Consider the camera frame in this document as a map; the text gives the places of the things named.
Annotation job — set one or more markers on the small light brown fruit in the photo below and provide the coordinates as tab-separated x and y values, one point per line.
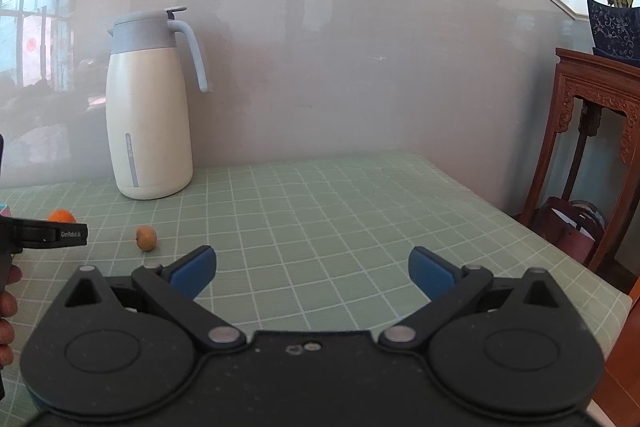
146	238

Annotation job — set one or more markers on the blue patterned plant pot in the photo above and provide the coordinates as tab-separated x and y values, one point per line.
617	32

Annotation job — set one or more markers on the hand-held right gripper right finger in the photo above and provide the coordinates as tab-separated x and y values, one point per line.
430	272

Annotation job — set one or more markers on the white thermos jug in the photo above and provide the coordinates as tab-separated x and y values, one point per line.
150	117

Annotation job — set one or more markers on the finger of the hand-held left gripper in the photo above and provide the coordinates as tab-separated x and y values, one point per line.
45	233

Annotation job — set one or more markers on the dark red bag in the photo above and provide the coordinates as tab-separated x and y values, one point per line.
567	227

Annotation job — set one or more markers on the person's left hand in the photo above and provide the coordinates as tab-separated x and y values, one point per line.
7	307

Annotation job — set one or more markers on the green grid tablecloth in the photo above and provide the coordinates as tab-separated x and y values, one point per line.
325	217

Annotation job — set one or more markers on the orange tangerine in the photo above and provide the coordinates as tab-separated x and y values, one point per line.
61	216

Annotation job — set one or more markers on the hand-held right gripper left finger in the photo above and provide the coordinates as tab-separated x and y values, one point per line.
192	269

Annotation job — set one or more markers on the carved wooden stand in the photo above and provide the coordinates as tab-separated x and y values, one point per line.
560	97

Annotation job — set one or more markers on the colourful cardboard box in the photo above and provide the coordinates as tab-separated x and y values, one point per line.
4	209

